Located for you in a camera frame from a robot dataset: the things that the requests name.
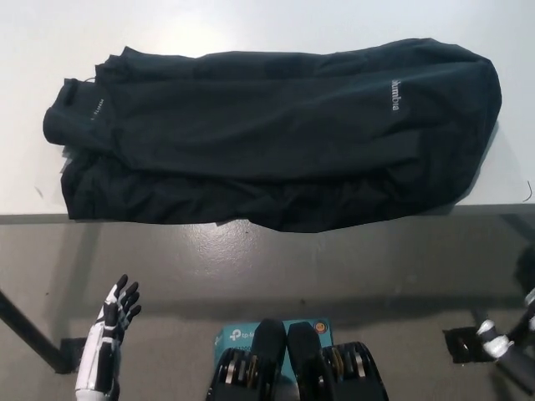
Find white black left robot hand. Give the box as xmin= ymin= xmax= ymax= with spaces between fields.
xmin=74 ymin=274 xmax=143 ymax=396

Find grey tape strip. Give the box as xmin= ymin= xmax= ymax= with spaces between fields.
xmin=58 ymin=145 xmax=75 ymax=176

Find teal tp-link box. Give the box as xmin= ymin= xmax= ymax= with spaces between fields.
xmin=214 ymin=317 xmax=334 ymax=368

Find black table leg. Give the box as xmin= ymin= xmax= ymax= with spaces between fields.
xmin=0 ymin=287 xmax=71 ymax=375
xmin=505 ymin=307 xmax=535 ymax=340

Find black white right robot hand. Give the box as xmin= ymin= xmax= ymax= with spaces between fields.
xmin=476 ymin=287 xmax=535 ymax=363

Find black left robot body block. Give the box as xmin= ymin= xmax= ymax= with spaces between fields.
xmin=204 ymin=318 xmax=289 ymax=401

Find black Columbia jacket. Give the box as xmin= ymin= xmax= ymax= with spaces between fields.
xmin=41 ymin=37 xmax=503 ymax=234

